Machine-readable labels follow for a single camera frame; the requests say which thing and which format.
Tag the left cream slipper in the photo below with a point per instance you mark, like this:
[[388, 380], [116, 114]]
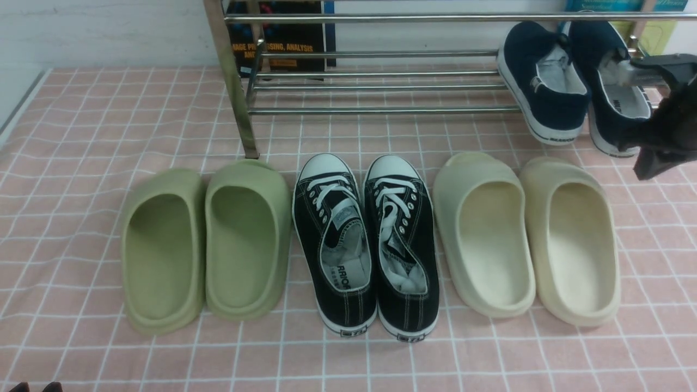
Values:
[[479, 206]]

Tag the green slipper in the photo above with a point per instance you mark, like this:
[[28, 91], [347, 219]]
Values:
[[248, 230], [163, 252]]

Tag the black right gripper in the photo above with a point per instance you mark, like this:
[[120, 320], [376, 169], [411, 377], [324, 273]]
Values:
[[668, 138]]

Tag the pink checkered tablecloth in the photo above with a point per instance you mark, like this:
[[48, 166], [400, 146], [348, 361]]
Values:
[[86, 136]]

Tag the right green slipper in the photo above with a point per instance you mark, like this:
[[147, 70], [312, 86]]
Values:
[[248, 230]]

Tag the left black canvas sneaker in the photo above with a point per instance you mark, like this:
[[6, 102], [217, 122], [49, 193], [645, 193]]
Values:
[[328, 218]]

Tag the left green slipper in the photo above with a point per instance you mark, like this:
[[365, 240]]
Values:
[[163, 252]]

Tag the cream slipper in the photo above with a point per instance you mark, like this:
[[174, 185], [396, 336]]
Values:
[[572, 241], [479, 206]]

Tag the right cream slipper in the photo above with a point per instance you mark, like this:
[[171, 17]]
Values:
[[572, 241]]

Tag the right black canvas sneaker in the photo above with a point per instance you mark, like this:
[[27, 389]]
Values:
[[398, 215]]

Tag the black book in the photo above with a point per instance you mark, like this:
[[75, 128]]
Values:
[[285, 38]]

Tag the black canvas sneaker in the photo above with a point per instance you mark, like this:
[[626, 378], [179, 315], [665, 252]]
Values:
[[398, 215], [328, 218]]

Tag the teal yellow book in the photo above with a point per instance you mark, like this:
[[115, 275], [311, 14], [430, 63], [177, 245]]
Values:
[[655, 34]]

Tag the navy slip-on shoe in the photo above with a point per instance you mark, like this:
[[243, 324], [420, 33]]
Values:
[[537, 67], [598, 50]]

